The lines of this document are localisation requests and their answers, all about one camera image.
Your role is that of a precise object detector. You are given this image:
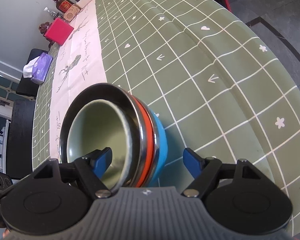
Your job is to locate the brown liquor bottle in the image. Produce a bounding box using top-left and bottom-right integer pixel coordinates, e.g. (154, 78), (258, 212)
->
(52, 0), (74, 13)

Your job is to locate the green checked tablecloth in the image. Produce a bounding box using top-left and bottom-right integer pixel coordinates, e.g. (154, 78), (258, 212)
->
(32, 0), (300, 235)

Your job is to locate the blue steel bowl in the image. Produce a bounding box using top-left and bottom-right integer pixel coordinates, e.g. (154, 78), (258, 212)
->
(148, 110), (168, 186)

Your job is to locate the green ceramic bowl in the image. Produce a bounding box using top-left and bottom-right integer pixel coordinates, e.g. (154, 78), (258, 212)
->
(66, 99), (138, 192)

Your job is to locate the purple tissue pack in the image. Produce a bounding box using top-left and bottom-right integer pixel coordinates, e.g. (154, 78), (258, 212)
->
(23, 53), (53, 85)

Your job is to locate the left hand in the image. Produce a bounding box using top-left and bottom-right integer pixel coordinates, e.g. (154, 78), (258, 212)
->
(2, 228), (10, 238)

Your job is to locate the black chair near left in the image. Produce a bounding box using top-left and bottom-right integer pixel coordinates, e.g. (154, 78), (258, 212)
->
(6, 100), (35, 180)

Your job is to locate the clear water bottle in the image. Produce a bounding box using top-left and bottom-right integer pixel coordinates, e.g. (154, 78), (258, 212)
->
(44, 7), (64, 20)

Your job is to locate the pink box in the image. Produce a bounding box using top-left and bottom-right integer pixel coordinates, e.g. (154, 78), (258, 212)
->
(44, 18), (74, 46)

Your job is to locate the small wooden radio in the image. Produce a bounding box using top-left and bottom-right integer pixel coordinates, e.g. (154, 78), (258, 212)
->
(63, 4), (81, 22)

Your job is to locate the orange steel bowl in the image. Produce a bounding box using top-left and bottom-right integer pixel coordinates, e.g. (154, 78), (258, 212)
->
(59, 83), (153, 187)

